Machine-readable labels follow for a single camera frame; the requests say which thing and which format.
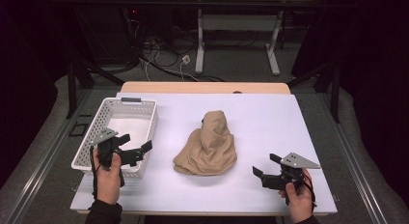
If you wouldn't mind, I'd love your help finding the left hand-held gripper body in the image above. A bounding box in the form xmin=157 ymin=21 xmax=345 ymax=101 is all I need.
xmin=91 ymin=127 xmax=145 ymax=188

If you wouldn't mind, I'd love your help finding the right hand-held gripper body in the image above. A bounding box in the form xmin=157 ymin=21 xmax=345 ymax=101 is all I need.
xmin=260 ymin=152 xmax=321 ymax=190

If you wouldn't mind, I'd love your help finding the white perforated plastic basket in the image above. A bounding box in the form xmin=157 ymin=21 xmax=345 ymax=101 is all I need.
xmin=70 ymin=97 xmax=159 ymax=180

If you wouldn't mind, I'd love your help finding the beige cloth garment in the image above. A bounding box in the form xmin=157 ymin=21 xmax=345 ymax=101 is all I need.
xmin=173 ymin=109 xmax=238 ymax=177

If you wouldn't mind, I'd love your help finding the person's right hand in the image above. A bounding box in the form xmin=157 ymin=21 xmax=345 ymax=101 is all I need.
xmin=278 ymin=168 xmax=314 ymax=224

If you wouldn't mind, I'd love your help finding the person's left hand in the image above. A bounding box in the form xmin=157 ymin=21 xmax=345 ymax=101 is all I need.
xmin=93 ymin=150 xmax=123 ymax=206

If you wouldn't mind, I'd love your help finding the white table cover sheet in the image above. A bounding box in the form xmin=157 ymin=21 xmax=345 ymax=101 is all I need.
xmin=69 ymin=92 xmax=338 ymax=215

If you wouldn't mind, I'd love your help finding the black metal stand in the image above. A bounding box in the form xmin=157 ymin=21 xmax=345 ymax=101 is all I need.
xmin=287 ymin=56 xmax=341 ymax=124
xmin=66 ymin=53 xmax=126 ymax=120

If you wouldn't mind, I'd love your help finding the dark curtain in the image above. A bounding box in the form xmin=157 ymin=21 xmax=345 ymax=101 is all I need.
xmin=321 ymin=0 xmax=409 ymax=206
xmin=0 ymin=0 xmax=60 ymax=189

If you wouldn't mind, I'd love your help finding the dark cabinet with red light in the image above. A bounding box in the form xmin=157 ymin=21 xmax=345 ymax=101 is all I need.
xmin=76 ymin=0 xmax=175 ymax=66

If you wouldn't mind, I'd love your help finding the white-legged background desk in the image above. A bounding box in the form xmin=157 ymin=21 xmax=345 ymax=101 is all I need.
xmin=177 ymin=0 xmax=323 ymax=77

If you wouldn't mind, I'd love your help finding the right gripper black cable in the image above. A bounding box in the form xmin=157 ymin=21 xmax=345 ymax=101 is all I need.
xmin=303 ymin=177 xmax=318 ymax=209

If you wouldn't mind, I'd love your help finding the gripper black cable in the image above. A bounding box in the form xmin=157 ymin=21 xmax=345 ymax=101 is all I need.
xmin=90 ymin=145 xmax=98 ymax=200
xmin=303 ymin=177 xmax=318 ymax=209

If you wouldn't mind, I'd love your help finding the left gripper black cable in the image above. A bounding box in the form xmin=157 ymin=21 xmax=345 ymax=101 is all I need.
xmin=90 ymin=145 xmax=98 ymax=200

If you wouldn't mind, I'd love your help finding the white floor cable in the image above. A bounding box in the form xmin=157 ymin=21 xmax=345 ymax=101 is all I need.
xmin=141 ymin=43 xmax=201 ymax=83

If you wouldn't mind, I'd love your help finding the black floor cable bundle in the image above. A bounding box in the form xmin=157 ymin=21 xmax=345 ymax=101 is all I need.
xmin=128 ymin=11 xmax=226 ymax=83

